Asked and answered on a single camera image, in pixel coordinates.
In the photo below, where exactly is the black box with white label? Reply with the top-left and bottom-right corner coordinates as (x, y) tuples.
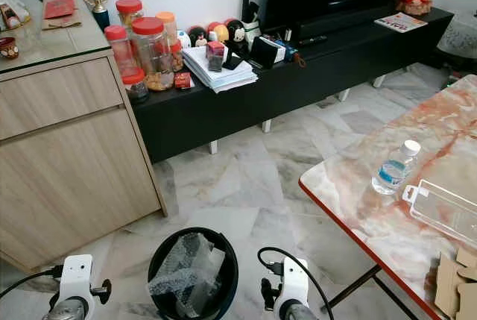
(248, 36), (284, 69)

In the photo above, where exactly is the round black white doll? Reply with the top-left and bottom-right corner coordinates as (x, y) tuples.
(225, 19), (248, 43)

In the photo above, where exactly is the black metal table frame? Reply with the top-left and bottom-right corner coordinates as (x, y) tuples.
(332, 264), (422, 320)

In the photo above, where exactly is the orange lid plastic jar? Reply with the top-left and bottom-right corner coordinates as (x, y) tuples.
(157, 11), (180, 48)

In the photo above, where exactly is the red white printed magazine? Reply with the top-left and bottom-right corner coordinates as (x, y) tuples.
(374, 12), (429, 34)

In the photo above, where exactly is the round black red doll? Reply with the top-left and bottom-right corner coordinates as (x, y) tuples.
(185, 26), (209, 48)

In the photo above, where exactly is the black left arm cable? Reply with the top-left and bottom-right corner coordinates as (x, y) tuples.
(0, 264), (64, 298)

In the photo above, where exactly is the brown key pouch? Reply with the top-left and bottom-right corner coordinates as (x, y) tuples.
(289, 49), (306, 67)

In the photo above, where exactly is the brown paper envelope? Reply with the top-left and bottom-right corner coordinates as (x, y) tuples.
(41, 10), (83, 31)

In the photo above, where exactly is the round yellow doll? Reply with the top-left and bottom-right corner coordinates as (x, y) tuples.
(207, 22), (230, 43)

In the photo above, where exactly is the clear plastic water bottle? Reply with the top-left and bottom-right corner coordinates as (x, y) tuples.
(372, 139), (422, 195)

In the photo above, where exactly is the white lace covered side table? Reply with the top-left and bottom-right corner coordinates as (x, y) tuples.
(436, 10), (477, 75)

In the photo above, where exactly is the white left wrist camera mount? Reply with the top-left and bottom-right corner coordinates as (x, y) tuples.
(58, 254), (94, 310)

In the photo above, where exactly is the black remote control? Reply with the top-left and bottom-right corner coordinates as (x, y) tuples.
(298, 34), (329, 45)

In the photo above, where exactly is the clear bubble wrap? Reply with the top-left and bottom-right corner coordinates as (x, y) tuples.
(148, 232), (213, 318)

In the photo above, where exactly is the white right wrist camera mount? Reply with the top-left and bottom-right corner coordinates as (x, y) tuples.
(274, 258), (310, 313)

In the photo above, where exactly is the clear plastic packaging tray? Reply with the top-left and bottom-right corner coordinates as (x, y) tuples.
(402, 179), (477, 245)

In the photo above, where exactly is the large red lid nut jar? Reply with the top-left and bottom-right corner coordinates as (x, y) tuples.
(130, 17), (174, 92)

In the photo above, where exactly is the small dark handset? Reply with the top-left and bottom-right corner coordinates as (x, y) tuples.
(445, 70), (464, 88)

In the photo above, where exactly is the flattened brown cardboard box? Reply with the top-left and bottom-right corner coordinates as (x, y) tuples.
(434, 249), (477, 320)

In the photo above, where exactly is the small red packet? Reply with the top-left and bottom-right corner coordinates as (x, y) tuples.
(174, 72), (193, 90)

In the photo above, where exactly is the small black phone stand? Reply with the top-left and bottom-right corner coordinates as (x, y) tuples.
(224, 52), (245, 71)

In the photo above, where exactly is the white paper stack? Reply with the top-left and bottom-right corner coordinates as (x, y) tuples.
(181, 46), (260, 94)

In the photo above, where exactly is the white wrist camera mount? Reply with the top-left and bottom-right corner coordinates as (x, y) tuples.
(58, 254), (94, 310)
(274, 258), (310, 313)

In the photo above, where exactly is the white cup with black remotes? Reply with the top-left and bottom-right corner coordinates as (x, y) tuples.
(240, 0), (263, 42)

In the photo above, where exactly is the small red lid jar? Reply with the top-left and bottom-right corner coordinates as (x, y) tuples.
(121, 67), (150, 103)

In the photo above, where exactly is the red envelope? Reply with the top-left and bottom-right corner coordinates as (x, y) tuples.
(42, 0), (77, 20)

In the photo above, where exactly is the red lid plastic snack jar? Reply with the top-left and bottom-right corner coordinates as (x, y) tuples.
(116, 0), (144, 28)

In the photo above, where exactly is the small red tea cup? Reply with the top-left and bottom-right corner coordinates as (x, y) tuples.
(0, 37), (20, 60)

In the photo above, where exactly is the light wood sideboard cabinet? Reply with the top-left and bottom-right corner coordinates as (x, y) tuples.
(0, 0), (168, 272)

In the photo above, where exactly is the tall slim red lid jar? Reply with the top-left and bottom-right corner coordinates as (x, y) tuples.
(104, 25), (133, 75)

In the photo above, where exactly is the black low TV console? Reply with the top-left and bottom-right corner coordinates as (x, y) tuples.
(130, 7), (455, 164)

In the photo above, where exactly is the black round rubbish bin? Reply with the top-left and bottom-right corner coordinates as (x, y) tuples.
(148, 228), (239, 320)

